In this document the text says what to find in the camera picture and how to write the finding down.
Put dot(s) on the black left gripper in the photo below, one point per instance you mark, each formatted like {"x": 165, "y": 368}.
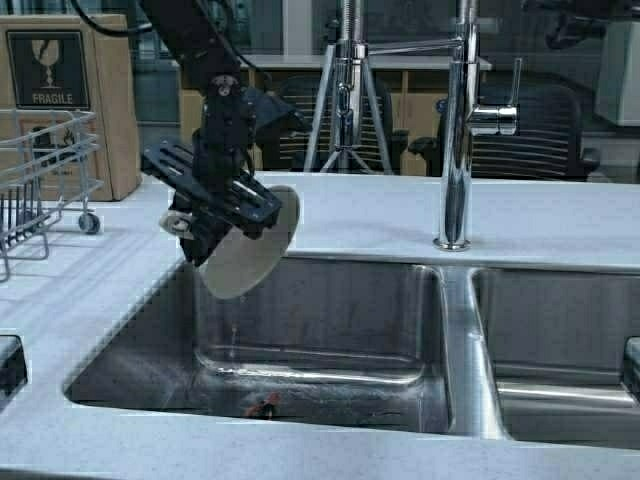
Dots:
{"x": 213, "y": 179}

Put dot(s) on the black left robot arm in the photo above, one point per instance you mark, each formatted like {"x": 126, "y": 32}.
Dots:
{"x": 193, "y": 40}

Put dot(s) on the black office chair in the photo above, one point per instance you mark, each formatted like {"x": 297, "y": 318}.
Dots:
{"x": 289, "y": 151}
{"x": 548, "y": 145}

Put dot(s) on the cardboard fragile box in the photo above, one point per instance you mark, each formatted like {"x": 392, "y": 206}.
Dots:
{"x": 54, "y": 65}

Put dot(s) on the metal tripod stand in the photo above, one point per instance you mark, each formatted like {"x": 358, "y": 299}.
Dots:
{"x": 324, "y": 102}

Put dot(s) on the chrome spring sprayer faucet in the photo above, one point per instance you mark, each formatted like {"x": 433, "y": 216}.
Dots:
{"x": 352, "y": 68}

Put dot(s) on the chrome kitchen faucet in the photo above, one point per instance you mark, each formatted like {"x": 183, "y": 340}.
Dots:
{"x": 465, "y": 118}

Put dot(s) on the stainless steel double sink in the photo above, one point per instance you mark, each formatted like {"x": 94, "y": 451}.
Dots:
{"x": 489, "y": 351}

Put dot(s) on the wire dish rack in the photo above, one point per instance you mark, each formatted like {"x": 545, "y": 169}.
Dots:
{"x": 45, "y": 172}

